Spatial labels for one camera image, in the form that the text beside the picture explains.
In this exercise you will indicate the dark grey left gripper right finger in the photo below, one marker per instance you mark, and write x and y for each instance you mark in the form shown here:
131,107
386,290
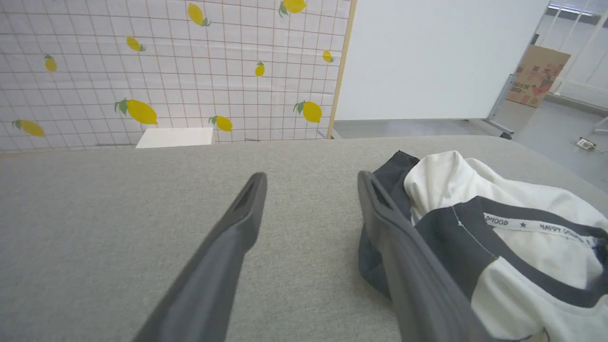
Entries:
418,285

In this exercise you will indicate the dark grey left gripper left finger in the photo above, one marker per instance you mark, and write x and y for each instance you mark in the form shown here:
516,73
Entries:
223,266

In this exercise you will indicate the white and dark grey shirt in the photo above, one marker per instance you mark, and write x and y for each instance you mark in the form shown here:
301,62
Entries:
522,289

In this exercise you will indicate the lemon print grid screen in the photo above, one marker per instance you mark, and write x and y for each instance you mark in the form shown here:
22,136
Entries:
190,71

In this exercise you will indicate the white power strip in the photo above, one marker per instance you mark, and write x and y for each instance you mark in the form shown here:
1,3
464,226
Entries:
585,143

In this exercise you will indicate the white partition panel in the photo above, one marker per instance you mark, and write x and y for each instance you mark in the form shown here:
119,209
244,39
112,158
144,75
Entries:
427,57

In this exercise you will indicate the brown cardboard box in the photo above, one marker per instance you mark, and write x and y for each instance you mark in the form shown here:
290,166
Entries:
536,76

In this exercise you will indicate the white window frame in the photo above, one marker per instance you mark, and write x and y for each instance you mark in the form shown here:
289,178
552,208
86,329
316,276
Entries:
584,57

